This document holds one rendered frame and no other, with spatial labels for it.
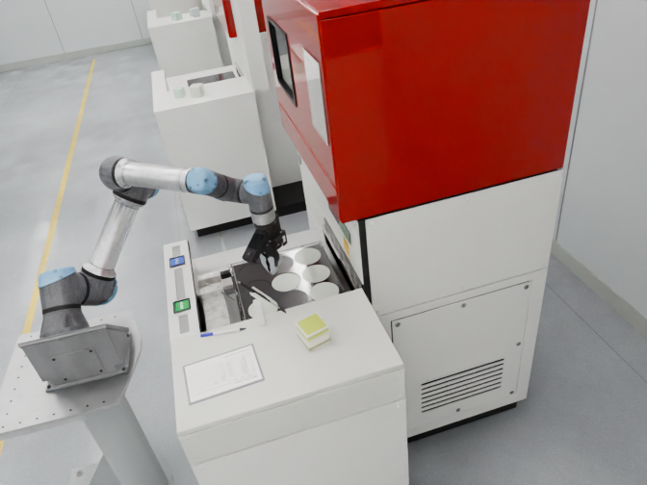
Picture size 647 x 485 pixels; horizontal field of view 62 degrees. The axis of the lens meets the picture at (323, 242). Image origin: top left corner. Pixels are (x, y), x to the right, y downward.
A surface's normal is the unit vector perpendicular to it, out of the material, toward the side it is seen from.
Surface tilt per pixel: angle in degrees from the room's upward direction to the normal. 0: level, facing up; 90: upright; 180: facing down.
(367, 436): 90
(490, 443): 0
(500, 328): 90
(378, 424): 90
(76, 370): 90
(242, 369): 0
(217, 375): 0
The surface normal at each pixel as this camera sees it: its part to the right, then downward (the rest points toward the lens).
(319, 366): -0.11, -0.81
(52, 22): 0.28, 0.53
